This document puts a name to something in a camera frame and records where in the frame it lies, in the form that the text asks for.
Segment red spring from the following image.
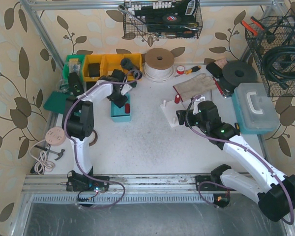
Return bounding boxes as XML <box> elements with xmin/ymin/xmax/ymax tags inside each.
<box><xmin>174</xmin><ymin>94</ymin><xmax>180</xmax><ymax>104</ymax></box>
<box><xmin>124</xmin><ymin>103</ymin><xmax>130</xmax><ymax>114</ymax></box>

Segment blue plastic tray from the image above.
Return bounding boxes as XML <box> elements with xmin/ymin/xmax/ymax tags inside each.
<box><xmin>110</xmin><ymin>93</ymin><xmax>131</xmax><ymax>122</ymax></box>

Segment white peg base plate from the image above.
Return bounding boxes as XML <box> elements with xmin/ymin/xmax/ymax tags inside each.
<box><xmin>160</xmin><ymin>100</ymin><xmax>185</xmax><ymax>128</ymax></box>

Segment brown tape roll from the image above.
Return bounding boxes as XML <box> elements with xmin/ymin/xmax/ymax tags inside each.
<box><xmin>89</xmin><ymin>130</ymin><xmax>98</xmax><ymax>147</ymax></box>

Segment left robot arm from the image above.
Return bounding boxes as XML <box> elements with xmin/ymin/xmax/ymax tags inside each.
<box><xmin>62</xmin><ymin>69</ymin><xmax>130</xmax><ymax>177</ymax></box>

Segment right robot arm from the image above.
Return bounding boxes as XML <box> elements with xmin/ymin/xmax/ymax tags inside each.
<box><xmin>176</xmin><ymin>98</ymin><xmax>295</xmax><ymax>225</ymax></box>

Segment black rectangular block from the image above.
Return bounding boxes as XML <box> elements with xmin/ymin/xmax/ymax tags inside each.
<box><xmin>86</xmin><ymin>82</ymin><xmax>96</xmax><ymax>90</ymax></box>

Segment beige work glove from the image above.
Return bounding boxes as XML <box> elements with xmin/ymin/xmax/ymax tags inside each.
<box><xmin>173</xmin><ymin>73</ymin><xmax>217</xmax><ymax>102</ymax></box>

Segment dark grey pipe fitting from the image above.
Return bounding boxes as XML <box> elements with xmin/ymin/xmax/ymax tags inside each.
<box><xmin>120</xmin><ymin>58</ymin><xmax>142</xmax><ymax>79</ymax></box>

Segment black box in bin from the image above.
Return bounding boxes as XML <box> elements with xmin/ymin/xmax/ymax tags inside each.
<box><xmin>88</xmin><ymin>63</ymin><xmax>100</xmax><ymax>77</ymax></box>

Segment yellow storage bin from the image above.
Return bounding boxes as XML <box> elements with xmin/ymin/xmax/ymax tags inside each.
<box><xmin>82</xmin><ymin>53</ymin><xmax>143</xmax><ymax>82</ymax></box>

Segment black green meter device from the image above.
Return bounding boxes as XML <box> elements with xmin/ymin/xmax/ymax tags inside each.
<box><xmin>67</xmin><ymin>72</ymin><xmax>84</xmax><ymax>96</ymax></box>

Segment red white tape roll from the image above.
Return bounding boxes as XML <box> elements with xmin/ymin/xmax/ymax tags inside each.
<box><xmin>176</xmin><ymin>65</ymin><xmax>185</xmax><ymax>74</ymax></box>

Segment green storage bin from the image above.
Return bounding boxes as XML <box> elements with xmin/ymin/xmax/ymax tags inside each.
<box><xmin>62</xmin><ymin>55</ymin><xmax>85</xmax><ymax>82</ymax></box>

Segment blue clear toolbox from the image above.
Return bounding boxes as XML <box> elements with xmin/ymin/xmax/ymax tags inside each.
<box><xmin>232</xmin><ymin>83</ymin><xmax>280</xmax><ymax>135</ymax></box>

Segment black disc spool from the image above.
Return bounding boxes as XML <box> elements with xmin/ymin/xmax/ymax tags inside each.
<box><xmin>219</xmin><ymin>60</ymin><xmax>258</xmax><ymax>92</ymax></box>

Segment green cutting mat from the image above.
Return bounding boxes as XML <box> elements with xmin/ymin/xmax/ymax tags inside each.
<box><xmin>43</xmin><ymin>91</ymin><xmax>70</xmax><ymax>115</ymax></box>

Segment small hammer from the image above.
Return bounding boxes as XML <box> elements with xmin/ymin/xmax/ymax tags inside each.
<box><xmin>34</xmin><ymin>145</ymin><xmax>65</xmax><ymax>161</ymax></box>

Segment silver wrench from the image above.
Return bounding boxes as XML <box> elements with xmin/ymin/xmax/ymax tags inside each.
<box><xmin>118</xmin><ymin>5</ymin><xmax>146</xmax><ymax>25</ymax></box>

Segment black tape roll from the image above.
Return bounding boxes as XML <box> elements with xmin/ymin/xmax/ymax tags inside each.
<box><xmin>162</xmin><ymin>14</ymin><xmax>181</xmax><ymax>25</ymax></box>

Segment white cable spool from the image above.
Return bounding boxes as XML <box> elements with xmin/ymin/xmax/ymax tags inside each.
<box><xmin>144</xmin><ymin>48</ymin><xmax>174</xmax><ymax>83</ymax></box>

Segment top wire basket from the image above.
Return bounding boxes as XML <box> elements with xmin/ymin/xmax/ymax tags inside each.
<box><xmin>118</xmin><ymin>0</ymin><xmax>203</xmax><ymax>42</ymax></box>

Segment wire basket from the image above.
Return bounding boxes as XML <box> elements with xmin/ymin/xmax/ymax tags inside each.
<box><xmin>118</xmin><ymin>0</ymin><xmax>203</xmax><ymax>42</ymax></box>
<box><xmin>245</xmin><ymin>15</ymin><xmax>295</xmax><ymax>97</ymax></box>

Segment coiled black hose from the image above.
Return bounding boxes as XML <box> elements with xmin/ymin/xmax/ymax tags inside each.
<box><xmin>263</xmin><ymin>43</ymin><xmax>295</xmax><ymax>83</ymax></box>

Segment orange handled pliers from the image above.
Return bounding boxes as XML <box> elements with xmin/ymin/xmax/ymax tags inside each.
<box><xmin>240</xmin><ymin>16</ymin><xmax>265</xmax><ymax>37</ymax></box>

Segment right wire basket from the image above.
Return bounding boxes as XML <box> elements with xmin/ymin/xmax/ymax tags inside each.
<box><xmin>245</xmin><ymin>15</ymin><xmax>295</xmax><ymax>97</ymax></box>

